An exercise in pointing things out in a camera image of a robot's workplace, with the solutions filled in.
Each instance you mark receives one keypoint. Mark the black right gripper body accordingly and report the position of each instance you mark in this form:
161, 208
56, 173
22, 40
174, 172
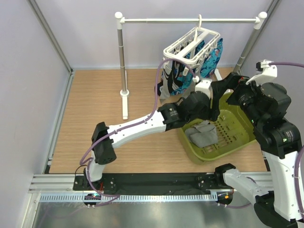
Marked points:
242, 93

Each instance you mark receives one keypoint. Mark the grey striped sock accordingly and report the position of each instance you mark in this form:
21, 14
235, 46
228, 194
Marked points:
167, 81
208, 135
192, 132

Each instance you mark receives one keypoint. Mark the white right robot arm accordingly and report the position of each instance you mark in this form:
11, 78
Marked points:
265, 106

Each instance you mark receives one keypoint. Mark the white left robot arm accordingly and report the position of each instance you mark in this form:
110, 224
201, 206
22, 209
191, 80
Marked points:
202, 103

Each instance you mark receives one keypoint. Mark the white clip hanger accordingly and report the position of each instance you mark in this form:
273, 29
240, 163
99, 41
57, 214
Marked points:
194, 47

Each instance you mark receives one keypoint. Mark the blue patterned sock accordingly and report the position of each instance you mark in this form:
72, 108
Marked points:
180, 82
210, 63

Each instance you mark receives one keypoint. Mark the blue patterned sock front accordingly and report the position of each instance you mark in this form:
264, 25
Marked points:
180, 82

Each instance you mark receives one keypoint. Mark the green plastic basket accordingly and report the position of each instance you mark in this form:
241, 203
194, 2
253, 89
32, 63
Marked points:
234, 131

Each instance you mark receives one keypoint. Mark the black sock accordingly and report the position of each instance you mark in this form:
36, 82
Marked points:
159, 88

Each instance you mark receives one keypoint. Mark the white clothes rack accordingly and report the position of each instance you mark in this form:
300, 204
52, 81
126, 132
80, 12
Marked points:
258, 21

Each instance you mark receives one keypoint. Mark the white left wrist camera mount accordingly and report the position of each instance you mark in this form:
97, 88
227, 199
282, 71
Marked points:
204, 86

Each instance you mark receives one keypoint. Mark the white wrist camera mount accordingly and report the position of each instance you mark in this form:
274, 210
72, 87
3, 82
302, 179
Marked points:
204, 86
267, 72

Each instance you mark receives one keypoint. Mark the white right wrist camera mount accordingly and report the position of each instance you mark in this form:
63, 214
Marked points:
267, 72

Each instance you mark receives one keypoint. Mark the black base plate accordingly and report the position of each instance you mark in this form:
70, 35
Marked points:
159, 183

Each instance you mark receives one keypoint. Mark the grey slotted cable duct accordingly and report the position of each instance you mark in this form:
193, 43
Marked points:
94, 198

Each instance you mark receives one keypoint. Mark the aluminium frame rail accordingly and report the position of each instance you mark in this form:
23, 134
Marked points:
47, 183

